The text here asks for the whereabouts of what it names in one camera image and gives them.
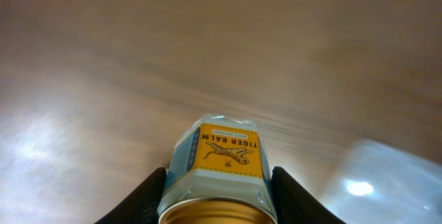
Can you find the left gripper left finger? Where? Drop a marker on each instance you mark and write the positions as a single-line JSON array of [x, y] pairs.
[[140, 206]]

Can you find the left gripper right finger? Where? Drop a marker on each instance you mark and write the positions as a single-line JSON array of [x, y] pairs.
[[294, 204]]

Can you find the tiger balm glass jar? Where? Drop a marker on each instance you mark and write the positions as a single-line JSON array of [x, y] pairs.
[[219, 173]]

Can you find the clear plastic container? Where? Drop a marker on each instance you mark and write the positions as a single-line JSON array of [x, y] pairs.
[[376, 183]]

